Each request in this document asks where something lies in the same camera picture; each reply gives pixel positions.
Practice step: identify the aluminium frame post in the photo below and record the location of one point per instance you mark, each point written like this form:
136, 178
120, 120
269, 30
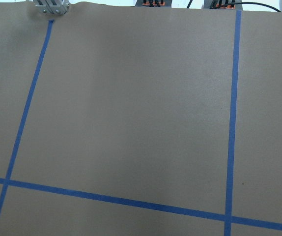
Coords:
57, 7

